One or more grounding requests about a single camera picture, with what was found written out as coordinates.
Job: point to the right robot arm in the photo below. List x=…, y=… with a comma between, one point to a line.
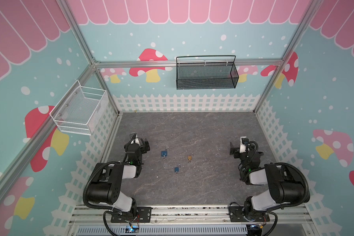
x=287, y=185

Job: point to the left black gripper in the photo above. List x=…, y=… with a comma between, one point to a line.
x=144, y=149

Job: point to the white mesh wall basket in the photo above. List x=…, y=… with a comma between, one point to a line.
x=80, y=109

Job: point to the black mesh wall basket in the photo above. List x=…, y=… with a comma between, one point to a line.
x=206, y=72

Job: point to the small blue padlock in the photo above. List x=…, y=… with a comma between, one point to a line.
x=177, y=169

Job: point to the large blue padlock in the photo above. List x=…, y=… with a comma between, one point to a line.
x=164, y=153

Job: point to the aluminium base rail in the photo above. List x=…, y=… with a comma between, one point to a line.
x=191, y=214

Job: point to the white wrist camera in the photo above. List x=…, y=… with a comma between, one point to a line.
x=134, y=139
x=244, y=142

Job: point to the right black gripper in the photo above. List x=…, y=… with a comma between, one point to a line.
x=234, y=148

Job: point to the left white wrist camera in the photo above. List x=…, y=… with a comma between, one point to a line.
x=134, y=139

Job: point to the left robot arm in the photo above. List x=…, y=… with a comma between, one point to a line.
x=103, y=188

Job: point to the white vented cable duct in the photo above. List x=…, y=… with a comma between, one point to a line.
x=182, y=230

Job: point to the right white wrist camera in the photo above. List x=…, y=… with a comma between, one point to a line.
x=244, y=142

